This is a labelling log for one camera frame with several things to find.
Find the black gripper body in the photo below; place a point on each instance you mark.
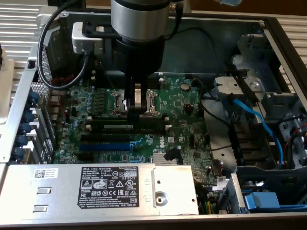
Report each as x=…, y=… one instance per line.
x=141, y=55

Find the green RAM stick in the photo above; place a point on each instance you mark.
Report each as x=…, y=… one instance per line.
x=148, y=125

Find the black RAM slot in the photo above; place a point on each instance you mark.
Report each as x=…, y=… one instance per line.
x=110, y=83
x=168, y=126
x=108, y=76
x=90, y=118

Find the metal CPU socket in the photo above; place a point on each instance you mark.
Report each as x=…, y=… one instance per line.
x=117, y=100

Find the thin metal locking lever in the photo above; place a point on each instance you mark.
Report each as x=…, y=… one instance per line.
x=109, y=80

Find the long black expansion slot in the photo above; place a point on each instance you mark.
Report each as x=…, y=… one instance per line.
x=105, y=138

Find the green Dell motherboard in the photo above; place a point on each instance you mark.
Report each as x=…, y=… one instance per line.
x=177, y=112

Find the blue expansion slot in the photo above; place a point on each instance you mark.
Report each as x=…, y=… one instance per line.
x=105, y=146

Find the round coin battery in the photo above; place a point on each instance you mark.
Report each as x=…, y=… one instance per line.
x=185, y=86

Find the open grey PC case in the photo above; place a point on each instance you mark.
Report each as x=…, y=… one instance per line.
x=206, y=55

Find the silver finned chipset heatsink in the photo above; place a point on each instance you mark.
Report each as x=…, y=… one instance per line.
x=158, y=160

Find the short black expansion slot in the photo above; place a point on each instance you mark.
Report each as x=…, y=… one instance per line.
x=85, y=157

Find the blue card retention clip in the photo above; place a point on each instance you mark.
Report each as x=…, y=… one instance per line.
x=25, y=128
x=28, y=117
x=18, y=153
x=21, y=141
x=33, y=98

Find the silver power supply with label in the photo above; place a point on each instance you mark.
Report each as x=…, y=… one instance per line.
x=60, y=189

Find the black ribbed drive carrier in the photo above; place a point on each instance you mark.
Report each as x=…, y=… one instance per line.
x=249, y=143

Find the grey metal disk bay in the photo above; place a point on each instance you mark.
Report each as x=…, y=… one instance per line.
x=271, y=100

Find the blue plastic drive caddy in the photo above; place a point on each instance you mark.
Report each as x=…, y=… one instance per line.
x=262, y=201

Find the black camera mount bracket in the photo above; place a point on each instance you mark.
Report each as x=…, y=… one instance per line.
x=108, y=33

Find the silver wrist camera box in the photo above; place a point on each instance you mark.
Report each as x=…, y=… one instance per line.
x=82, y=44

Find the silver metal bracket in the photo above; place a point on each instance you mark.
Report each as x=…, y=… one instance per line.
x=45, y=14

